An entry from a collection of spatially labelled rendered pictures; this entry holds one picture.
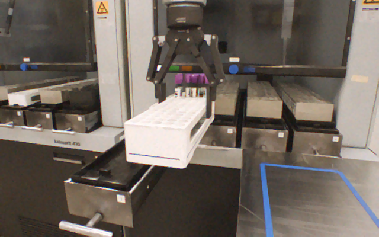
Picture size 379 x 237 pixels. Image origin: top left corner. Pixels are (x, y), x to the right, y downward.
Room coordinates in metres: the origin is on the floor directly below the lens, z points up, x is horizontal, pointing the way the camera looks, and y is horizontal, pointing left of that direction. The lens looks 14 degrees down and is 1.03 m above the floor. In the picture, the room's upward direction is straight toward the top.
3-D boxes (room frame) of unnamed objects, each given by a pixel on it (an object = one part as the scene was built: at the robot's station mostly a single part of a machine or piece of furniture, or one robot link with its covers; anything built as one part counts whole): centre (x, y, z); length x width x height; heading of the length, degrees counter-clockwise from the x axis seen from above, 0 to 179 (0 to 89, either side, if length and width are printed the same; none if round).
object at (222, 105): (0.78, -0.11, 0.85); 0.12 x 0.02 x 0.06; 76
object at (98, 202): (0.66, 0.08, 0.78); 0.73 x 0.14 x 0.09; 166
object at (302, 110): (0.71, -0.41, 0.85); 0.12 x 0.02 x 0.06; 75
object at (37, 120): (1.19, 0.51, 0.78); 0.73 x 0.14 x 0.09; 166
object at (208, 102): (0.49, -0.05, 0.93); 0.03 x 0.01 x 0.07; 165
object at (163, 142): (0.47, 0.01, 0.89); 0.30 x 0.10 x 0.06; 165
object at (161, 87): (0.52, 0.05, 0.93); 0.03 x 0.01 x 0.07; 165
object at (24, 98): (1.09, 0.70, 0.83); 0.30 x 0.10 x 0.06; 166
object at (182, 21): (0.50, 0.00, 1.07); 0.08 x 0.07 x 0.09; 75
